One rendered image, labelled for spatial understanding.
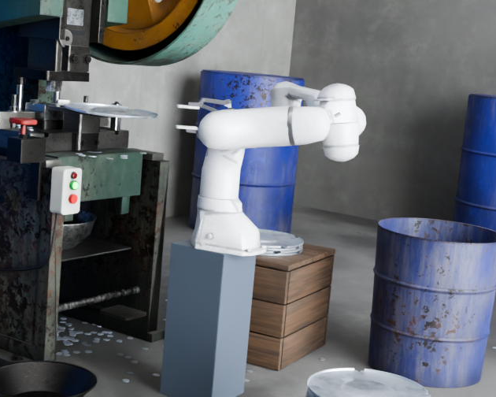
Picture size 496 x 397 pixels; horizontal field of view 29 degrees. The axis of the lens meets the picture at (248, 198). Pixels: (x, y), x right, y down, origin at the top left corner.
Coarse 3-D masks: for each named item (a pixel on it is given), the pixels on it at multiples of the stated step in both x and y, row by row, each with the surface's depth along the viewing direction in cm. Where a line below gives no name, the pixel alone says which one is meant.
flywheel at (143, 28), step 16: (128, 0) 339; (144, 0) 335; (176, 0) 327; (192, 0) 318; (128, 16) 339; (144, 16) 335; (160, 16) 331; (176, 16) 323; (192, 16) 321; (112, 32) 340; (128, 32) 336; (144, 32) 331; (160, 32) 327; (176, 32) 325; (128, 48) 336; (144, 48) 332; (160, 48) 336
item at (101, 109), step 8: (80, 104) 307; (88, 104) 309; (96, 104) 311; (104, 104) 312; (80, 112) 287; (88, 112) 288; (96, 112) 291; (104, 112) 293; (112, 112) 293; (120, 112) 294; (128, 112) 297; (136, 112) 305; (144, 112) 308; (152, 112) 307
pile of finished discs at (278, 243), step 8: (264, 232) 338; (272, 232) 340; (280, 232) 339; (264, 240) 321; (272, 240) 323; (280, 240) 326; (288, 240) 328; (296, 240) 329; (272, 248) 317; (280, 248) 318; (288, 248) 316; (296, 248) 320
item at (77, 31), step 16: (80, 0) 305; (80, 16) 306; (80, 32) 307; (32, 48) 305; (48, 48) 301; (64, 48) 301; (80, 48) 304; (32, 64) 306; (48, 64) 302; (64, 64) 302; (80, 64) 305
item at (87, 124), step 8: (64, 104) 308; (64, 112) 303; (72, 112) 298; (64, 120) 303; (72, 120) 301; (80, 120) 300; (88, 120) 303; (96, 120) 306; (64, 128) 304; (72, 128) 302; (80, 128) 301; (88, 128) 303; (96, 128) 306; (80, 136) 301; (88, 136) 304; (96, 136) 307; (80, 144) 302; (88, 144) 305; (96, 144) 307
